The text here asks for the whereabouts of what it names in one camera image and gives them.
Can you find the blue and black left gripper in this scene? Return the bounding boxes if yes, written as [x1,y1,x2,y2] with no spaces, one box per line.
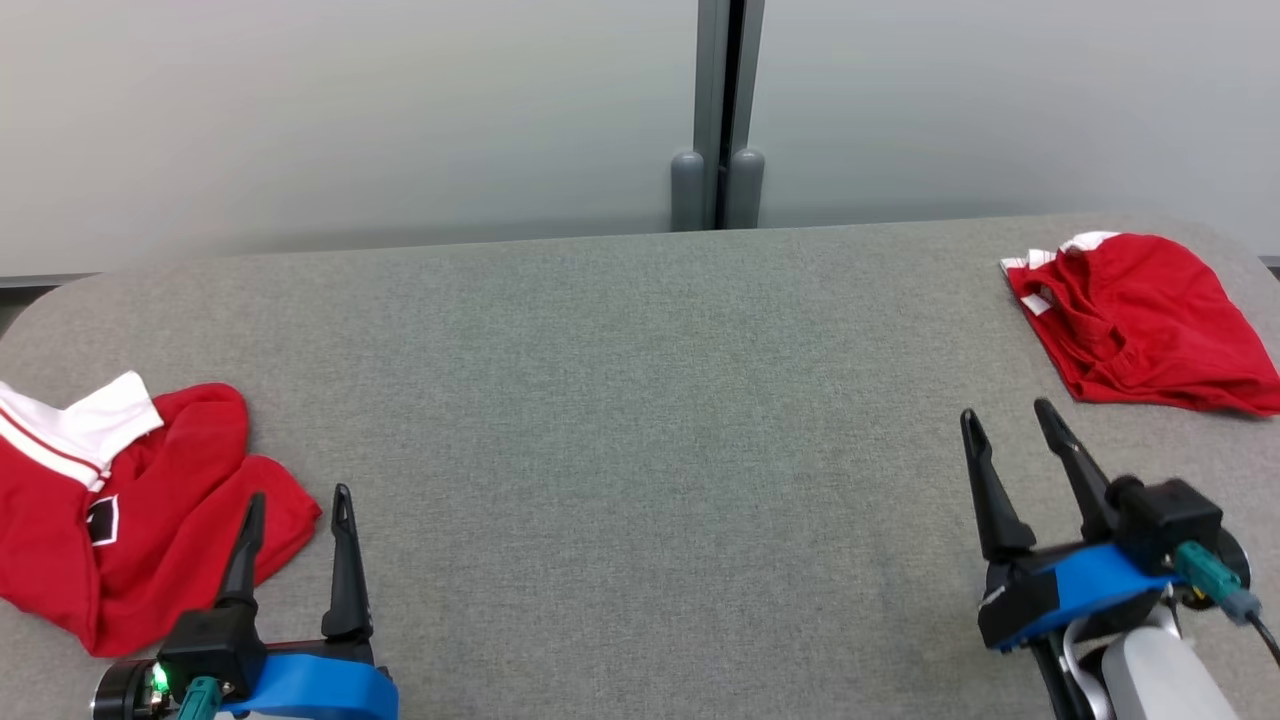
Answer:
[214,484,400,720]

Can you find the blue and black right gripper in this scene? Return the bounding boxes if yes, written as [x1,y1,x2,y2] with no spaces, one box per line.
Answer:
[960,398,1183,654]

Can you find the red jersey with white sleeves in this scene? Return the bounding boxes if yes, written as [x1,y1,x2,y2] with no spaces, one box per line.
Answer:
[0,372,323,659]

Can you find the red shorts with white trim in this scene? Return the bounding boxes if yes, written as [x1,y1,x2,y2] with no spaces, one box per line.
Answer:
[1000,231,1280,418]

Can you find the left cable with teal connector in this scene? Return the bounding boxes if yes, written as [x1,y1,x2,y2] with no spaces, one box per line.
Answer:
[175,676,223,720]

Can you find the cable with teal connector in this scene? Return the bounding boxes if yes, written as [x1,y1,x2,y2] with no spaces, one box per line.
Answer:
[1174,540,1280,669]
[175,676,223,720]

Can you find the right cable with teal connector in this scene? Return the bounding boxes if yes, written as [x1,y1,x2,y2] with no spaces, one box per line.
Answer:
[1174,540,1280,669]

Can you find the grey cylindrical post foot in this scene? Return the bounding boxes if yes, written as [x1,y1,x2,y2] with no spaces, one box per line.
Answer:
[670,150,707,232]
[726,148,766,230]

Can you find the grey partition frame post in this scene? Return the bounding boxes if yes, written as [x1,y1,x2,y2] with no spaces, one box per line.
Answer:
[694,0,767,231]

